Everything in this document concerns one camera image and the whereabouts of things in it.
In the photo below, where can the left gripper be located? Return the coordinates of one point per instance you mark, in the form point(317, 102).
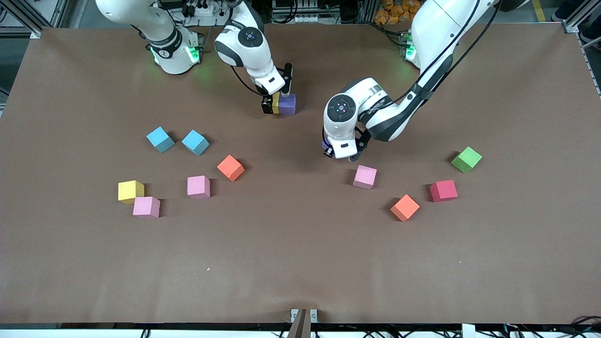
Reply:
point(328, 151)

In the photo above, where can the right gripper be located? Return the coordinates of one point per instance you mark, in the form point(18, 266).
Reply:
point(266, 105)

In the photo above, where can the yellow foam block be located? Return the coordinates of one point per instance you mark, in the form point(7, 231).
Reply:
point(130, 191)
point(276, 103)

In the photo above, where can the pink foam block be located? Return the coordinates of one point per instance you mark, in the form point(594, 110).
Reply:
point(198, 187)
point(146, 207)
point(365, 177)

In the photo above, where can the orange foam block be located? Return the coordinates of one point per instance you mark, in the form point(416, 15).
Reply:
point(404, 207)
point(230, 167)

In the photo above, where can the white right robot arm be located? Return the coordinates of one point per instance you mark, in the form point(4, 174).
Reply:
point(256, 61)

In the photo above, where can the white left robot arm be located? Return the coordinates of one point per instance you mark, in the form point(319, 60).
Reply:
point(436, 33)

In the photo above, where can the blue foam block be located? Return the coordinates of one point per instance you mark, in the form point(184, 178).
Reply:
point(160, 139)
point(195, 142)

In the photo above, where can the white power strip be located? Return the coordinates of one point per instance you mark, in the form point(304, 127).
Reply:
point(312, 19)
point(206, 11)

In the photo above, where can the red foam block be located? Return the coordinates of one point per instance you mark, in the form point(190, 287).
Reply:
point(443, 190)

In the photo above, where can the green foam block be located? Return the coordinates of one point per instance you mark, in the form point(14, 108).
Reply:
point(466, 159)

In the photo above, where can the bag of orange items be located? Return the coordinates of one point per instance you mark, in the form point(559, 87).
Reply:
point(396, 11)

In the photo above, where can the metal table edge bracket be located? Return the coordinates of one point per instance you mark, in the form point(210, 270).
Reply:
point(314, 315)

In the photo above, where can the aluminium frame rail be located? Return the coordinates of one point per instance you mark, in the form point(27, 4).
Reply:
point(570, 26)
point(19, 32)

